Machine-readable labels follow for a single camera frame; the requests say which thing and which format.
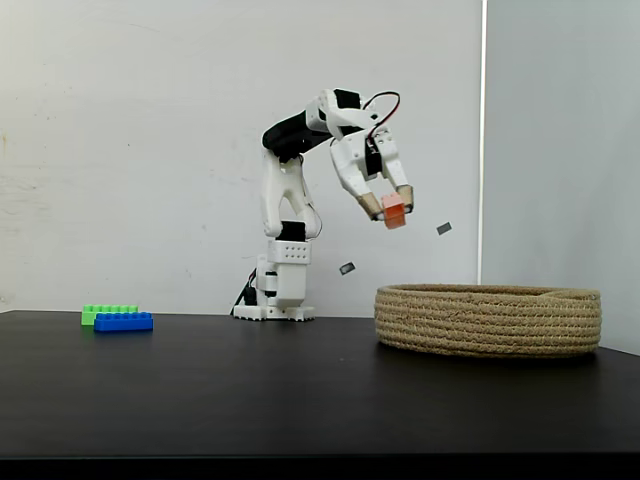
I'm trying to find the small pink lego block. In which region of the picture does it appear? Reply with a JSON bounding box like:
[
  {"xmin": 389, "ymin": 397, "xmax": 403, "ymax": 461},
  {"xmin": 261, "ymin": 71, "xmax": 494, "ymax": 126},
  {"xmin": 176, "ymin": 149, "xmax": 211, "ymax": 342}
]
[{"xmin": 380, "ymin": 193, "xmax": 408, "ymax": 231}]

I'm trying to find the red black wrist cable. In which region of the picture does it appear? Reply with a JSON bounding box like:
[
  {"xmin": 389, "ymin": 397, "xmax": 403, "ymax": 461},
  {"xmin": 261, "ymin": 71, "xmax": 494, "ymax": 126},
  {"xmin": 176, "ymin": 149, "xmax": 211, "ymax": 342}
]
[{"xmin": 361, "ymin": 90, "xmax": 402, "ymax": 140}]

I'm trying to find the long blue lego block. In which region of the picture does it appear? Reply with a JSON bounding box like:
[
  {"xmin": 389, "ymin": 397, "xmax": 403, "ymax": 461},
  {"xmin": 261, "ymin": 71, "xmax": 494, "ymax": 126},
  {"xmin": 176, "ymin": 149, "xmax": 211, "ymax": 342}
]
[{"xmin": 93, "ymin": 311, "xmax": 155, "ymax": 333}]

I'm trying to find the white vertical wall trim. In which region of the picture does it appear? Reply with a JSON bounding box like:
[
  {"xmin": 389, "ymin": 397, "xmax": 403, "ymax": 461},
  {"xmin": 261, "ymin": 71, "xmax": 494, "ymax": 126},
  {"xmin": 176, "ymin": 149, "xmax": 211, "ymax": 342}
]
[{"xmin": 478, "ymin": 0, "xmax": 489, "ymax": 286}]

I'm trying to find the long green lego block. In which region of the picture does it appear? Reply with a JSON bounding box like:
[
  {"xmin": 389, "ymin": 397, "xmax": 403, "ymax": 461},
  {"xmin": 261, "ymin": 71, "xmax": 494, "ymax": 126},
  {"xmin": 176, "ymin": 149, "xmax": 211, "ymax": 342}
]
[{"xmin": 81, "ymin": 303, "xmax": 142, "ymax": 327}]

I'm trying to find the round woven rope tray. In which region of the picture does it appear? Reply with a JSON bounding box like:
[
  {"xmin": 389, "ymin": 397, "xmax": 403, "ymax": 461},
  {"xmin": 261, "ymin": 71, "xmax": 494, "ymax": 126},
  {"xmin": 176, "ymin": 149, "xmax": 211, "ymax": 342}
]
[{"xmin": 374, "ymin": 283, "xmax": 603, "ymax": 358}]

